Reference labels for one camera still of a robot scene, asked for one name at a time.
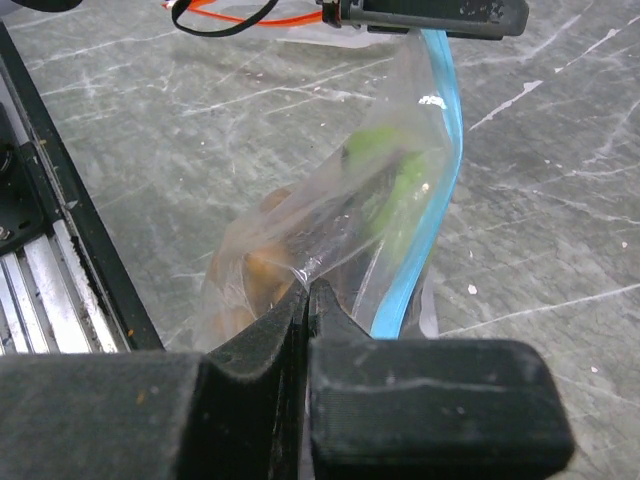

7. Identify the fake green vegetable piece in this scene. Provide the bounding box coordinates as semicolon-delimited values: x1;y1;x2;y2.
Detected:
341;125;441;254

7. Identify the blue zip top bag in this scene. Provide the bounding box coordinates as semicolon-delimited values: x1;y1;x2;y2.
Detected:
194;30;463;351

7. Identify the fake brown longan bunch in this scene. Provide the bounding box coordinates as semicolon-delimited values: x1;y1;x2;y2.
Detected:
202;185;295;349

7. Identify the orange zip top bag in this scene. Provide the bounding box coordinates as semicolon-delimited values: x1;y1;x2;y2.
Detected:
162;0;398;49

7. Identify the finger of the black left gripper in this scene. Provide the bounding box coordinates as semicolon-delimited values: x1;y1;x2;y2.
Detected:
319;0;529;40

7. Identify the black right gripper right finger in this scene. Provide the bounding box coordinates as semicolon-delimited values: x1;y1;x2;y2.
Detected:
308;280;575;479

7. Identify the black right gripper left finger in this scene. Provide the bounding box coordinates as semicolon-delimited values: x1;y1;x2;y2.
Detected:
1;284;308;479

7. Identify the aluminium rail frame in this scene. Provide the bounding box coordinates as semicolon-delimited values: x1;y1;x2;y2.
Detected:
1;29;163;355

